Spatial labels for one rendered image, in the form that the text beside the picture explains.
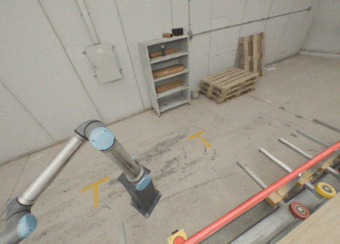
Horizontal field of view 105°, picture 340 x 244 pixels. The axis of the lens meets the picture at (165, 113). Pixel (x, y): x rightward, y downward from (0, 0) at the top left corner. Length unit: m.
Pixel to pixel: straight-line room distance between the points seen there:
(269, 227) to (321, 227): 0.31
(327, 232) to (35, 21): 3.47
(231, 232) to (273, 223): 0.34
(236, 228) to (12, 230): 1.23
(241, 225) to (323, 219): 0.42
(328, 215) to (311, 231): 0.15
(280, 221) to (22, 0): 3.57
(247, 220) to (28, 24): 3.30
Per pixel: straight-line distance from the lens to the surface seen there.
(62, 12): 2.85
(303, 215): 1.20
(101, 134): 0.78
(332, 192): 1.37
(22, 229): 1.06
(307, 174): 1.40
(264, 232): 1.39
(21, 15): 2.93
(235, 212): 0.26
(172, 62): 3.27
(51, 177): 1.05
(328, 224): 1.25
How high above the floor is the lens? 1.88
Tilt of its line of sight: 36 degrees down
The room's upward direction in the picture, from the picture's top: 9 degrees counter-clockwise
